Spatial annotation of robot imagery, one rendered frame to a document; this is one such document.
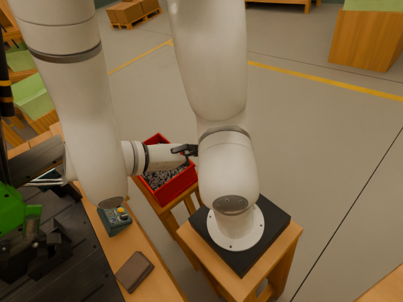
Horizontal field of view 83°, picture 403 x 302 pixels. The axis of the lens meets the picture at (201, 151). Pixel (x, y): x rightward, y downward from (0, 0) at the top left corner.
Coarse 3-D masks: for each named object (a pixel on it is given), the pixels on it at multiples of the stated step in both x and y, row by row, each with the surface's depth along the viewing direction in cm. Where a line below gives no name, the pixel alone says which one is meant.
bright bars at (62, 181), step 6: (36, 180) 86; (42, 180) 88; (48, 180) 89; (54, 180) 91; (60, 180) 92; (66, 180) 92; (24, 186) 82; (30, 186) 84; (66, 186) 91; (72, 186) 93; (72, 192) 94; (78, 192) 96; (78, 198) 97
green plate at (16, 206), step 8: (0, 184) 66; (0, 192) 67; (8, 192) 68; (16, 192) 75; (0, 200) 68; (8, 200) 69; (16, 200) 70; (0, 208) 68; (8, 208) 69; (16, 208) 70; (24, 208) 72; (0, 216) 69; (8, 216) 70; (16, 216) 71; (0, 224) 69; (8, 224) 71; (16, 224) 72; (0, 232) 70
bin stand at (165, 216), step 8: (136, 176) 115; (136, 184) 111; (144, 192) 107; (184, 192) 103; (192, 192) 104; (152, 200) 103; (176, 200) 100; (184, 200) 155; (192, 200) 159; (200, 200) 114; (152, 208) 138; (160, 208) 99; (168, 208) 99; (192, 208) 164; (160, 216) 98; (168, 216) 102; (168, 224) 106; (176, 224) 110; (176, 240) 118; (184, 248) 127; (192, 256) 138; (192, 264) 144
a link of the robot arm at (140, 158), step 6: (132, 144) 52; (138, 144) 53; (138, 150) 52; (144, 150) 54; (138, 156) 51; (144, 156) 52; (138, 162) 51; (144, 162) 52; (138, 168) 52; (132, 174) 53; (138, 174) 54
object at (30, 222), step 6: (30, 216) 72; (36, 216) 72; (30, 222) 70; (36, 222) 72; (30, 228) 71; (36, 228) 73; (24, 234) 72; (30, 234) 71; (36, 234) 73; (30, 240) 72
